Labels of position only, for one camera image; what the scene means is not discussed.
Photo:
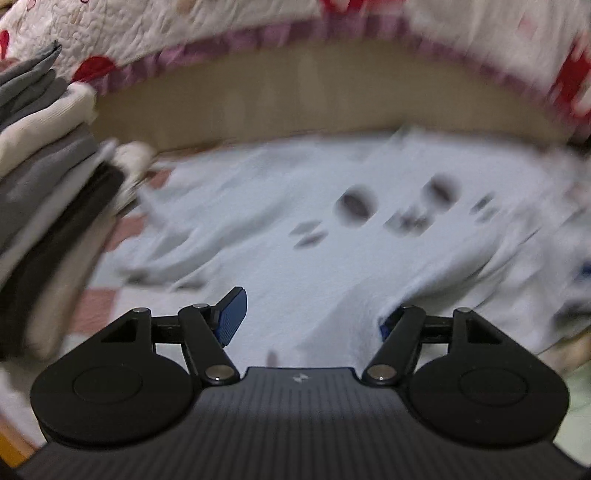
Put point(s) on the light grey printed sweatshirt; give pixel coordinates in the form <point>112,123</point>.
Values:
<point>277,207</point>

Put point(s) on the folded dark grey garment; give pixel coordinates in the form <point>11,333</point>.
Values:
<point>46,277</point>

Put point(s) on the folded light grey garment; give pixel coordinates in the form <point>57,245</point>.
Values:
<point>69,196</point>

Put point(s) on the folded grey knit sweater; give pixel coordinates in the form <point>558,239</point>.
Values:
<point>41,173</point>

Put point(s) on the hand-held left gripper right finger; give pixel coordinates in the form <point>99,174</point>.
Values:
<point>406,332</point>

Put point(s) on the folded blue-grey garment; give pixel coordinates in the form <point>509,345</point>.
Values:
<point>27,78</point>

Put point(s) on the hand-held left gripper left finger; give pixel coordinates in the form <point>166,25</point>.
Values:
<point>231,318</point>

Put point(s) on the white quilted bedspread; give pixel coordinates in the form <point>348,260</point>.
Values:
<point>184,27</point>

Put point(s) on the beige bed frame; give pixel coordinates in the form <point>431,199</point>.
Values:
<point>300,101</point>

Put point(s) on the stack of folded clothes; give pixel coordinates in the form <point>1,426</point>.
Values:
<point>55,323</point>

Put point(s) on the striped rug with pink blocks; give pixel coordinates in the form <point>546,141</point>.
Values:
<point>94,309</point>

